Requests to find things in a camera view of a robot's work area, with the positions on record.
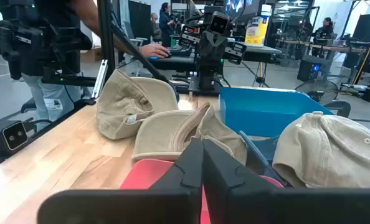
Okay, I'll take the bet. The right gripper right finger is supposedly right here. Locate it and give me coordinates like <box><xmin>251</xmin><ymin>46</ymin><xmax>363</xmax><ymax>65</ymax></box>
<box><xmin>203</xmin><ymin>139</ymin><xmax>370</xmax><ymax>224</ymax></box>

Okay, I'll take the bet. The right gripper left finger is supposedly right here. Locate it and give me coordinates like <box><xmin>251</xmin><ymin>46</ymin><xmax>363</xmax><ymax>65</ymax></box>
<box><xmin>37</xmin><ymin>138</ymin><xmax>204</xmax><ymax>224</ymax></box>

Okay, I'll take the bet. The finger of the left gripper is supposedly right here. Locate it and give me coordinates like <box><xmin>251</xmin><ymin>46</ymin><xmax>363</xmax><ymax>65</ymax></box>
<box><xmin>211</xmin><ymin>32</ymin><xmax>228</xmax><ymax>63</ymax></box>
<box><xmin>199</xmin><ymin>30</ymin><xmax>213</xmax><ymax>63</ymax></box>

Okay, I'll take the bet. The beige baseball cap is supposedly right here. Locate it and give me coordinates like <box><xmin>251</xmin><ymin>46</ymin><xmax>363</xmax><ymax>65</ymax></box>
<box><xmin>96</xmin><ymin>68</ymin><xmax>179</xmax><ymax>141</ymax></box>
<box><xmin>271</xmin><ymin>111</ymin><xmax>370</xmax><ymax>190</ymax></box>
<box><xmin>131</xmin><ymin>101</ymin><xmax>248</xmax><ymax>166</ymax></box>

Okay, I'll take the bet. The black computer keyboard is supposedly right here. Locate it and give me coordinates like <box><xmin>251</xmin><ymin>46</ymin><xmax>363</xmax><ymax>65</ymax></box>
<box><xmin>168</xmin><ymin>43</ymin><xmax>194</xmax><ymax>57</ymax></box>

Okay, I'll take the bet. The person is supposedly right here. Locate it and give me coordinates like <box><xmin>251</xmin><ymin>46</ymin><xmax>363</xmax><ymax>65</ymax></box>
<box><xmin>311</xmin><ymin>17</ymin><xmax>335</xmax><ymax>58</ymax></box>
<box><xmin>0</xmin><ymin>0</ymin><xmax>173</xmax><ymax>125</ymax></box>
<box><xmin>149</xmin><ymin>12</ymin><xmax>163</xmax><ymax>43</ymax></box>
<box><xmin>158</xmin><ymin>2</ymin><xmax>176</xmax><ymax>47</ymax></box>

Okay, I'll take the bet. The red plastic tray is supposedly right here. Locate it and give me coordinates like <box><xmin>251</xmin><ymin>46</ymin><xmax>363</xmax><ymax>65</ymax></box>
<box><xmin>119</xmin><ymin>157</ymin><xmax>285</xmax><ymax>224</ymax></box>

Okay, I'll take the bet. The black office desk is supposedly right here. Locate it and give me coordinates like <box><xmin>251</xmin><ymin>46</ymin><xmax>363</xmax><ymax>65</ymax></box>
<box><xmin>143</xmin><ymin>43</ymin><xmax>282</xmax><ymax>74</ymax></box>

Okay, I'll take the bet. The black tripod stand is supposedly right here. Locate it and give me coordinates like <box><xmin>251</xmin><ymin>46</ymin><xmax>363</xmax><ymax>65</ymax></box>
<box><xmin>240</xmin><ymin>60</ymin><xmax>272</xmax><ymax>88</ymax></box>

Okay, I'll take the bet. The black partition panel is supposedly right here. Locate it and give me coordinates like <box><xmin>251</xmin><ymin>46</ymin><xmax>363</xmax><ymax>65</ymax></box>
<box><xmin>128</xmin><ymin>0</ymin><xmax>152</xmax><ymax>41</ymax></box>

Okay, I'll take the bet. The blue plastic bin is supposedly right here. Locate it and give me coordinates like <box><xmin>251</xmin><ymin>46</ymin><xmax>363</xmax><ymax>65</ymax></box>
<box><xmin>219</xmin><ymin>86</ymin><xmax>335</xmax><ymax>138</ymax></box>

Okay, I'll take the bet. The black computer tower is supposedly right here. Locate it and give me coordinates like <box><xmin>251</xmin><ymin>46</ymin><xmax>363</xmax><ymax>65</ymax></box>
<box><xmin>296</xmin><ymin>55</ymin><xmax>332</xmax><ymax>82</ymax></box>

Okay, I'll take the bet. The long wooden workbench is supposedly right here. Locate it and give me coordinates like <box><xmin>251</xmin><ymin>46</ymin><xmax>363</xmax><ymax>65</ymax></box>
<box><xmin>277</xmin><ymin>39</ymin><xmax>368</xmax><ymax>63</ymax></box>

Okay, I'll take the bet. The black floor fan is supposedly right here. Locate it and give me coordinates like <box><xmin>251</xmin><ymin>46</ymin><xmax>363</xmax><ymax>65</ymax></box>
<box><xmin>294</xmin><ymin>79</ymin><xmax>340</xmax><ymax>105</ymax></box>

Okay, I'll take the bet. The black office chair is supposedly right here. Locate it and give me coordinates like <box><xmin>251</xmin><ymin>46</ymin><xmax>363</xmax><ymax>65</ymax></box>
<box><xmin>323</xmin><ymin>99</ymin><xmax>351</xmax><ymax>118</ymax></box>

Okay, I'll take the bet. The black display screen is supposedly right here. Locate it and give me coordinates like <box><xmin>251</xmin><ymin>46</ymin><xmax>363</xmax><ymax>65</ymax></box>
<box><xmin>352</xmin><ymin>12</ymin><xmax>370</xmax><ymax>43</ymax></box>

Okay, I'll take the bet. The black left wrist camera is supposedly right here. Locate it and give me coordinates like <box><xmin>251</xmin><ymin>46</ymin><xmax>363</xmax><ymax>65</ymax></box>
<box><xmin>209</xmin><ymin>11</ymin><xmax>230</xmax><ymax>34</ymax></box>

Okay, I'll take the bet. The black aluminium table frame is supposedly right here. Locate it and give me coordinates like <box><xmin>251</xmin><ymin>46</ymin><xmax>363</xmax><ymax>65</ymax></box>
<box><xmin>0</xmin><ymin>0</ymin><xmax>173</xmax><ymax>172</ymax></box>

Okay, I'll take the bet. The silver metal bracket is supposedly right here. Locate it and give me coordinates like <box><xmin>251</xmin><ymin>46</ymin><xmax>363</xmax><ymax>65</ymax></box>
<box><xmin>91</xmin><ymin>58</ymin><xmax>108</xmax><ymax>99</ymax></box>

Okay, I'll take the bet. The black table-level camera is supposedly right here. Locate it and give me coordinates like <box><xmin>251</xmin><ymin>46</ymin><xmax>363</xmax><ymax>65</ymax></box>
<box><xmin>0</xmin><ymin>119</ymin><xmax>36</xmax><ymax>156</ymax></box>

